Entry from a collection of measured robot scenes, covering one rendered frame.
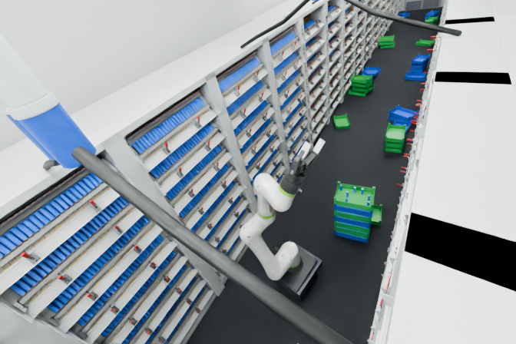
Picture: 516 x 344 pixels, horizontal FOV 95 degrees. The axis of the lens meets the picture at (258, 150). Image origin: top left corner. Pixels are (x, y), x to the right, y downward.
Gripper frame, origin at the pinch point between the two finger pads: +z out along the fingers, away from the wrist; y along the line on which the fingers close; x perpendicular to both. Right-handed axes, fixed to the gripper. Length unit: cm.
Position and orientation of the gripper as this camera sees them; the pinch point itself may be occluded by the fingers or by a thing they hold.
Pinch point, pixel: (314, 143)
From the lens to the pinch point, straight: 105.3
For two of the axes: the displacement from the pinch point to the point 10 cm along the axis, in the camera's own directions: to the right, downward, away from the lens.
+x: -6.8, -5.7, 4.6
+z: 3.7, -8.1, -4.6
